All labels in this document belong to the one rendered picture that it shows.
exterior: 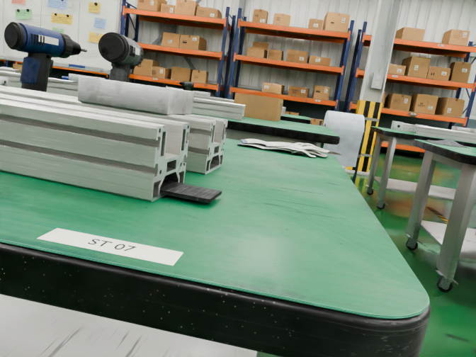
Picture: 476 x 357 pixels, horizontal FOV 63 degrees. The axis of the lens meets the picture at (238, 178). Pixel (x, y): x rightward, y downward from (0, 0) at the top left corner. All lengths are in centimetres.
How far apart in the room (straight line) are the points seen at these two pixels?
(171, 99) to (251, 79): 1056
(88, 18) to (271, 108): 202
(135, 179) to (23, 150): 15
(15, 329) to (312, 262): 103
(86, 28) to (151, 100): 331
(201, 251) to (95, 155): 20
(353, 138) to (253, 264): 387
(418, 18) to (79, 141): 1129
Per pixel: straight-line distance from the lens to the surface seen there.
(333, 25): 1032
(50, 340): 121
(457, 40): 1089
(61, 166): 49
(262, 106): 260
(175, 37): 1078
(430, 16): 1168
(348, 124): 414
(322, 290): 30
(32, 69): 101
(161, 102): 62
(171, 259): 30
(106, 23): 385
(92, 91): 68
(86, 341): 119
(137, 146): 44
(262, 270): 31
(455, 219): 240
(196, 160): 61
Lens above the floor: 91
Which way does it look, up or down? 12 degrees down
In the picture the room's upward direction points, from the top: 8 degrees clockwise
